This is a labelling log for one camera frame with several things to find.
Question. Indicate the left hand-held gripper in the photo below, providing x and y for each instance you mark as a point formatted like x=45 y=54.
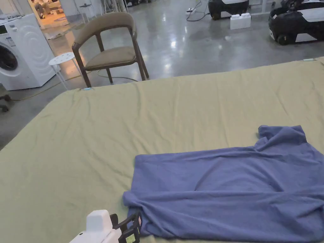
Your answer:
x=97 y=225

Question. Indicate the blue shirt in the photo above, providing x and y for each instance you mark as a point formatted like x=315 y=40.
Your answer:
x=227 y=192

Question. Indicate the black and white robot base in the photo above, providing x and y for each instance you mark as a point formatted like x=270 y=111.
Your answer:
x=227 y=7
x=291 y=22

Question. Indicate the bed with pale green sheet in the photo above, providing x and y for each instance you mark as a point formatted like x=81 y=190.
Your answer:
x=106 y=141

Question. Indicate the pale blue sheet clip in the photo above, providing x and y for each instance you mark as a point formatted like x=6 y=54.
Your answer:
x=87 y=88
x=309 y=60

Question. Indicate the white washing machine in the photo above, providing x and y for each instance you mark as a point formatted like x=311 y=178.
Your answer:
x=27 y=50

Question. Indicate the white power strip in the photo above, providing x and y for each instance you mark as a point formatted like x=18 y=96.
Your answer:
x=191 y=10

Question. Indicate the white plastic block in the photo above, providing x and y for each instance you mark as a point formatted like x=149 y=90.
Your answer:
x=240 y=21

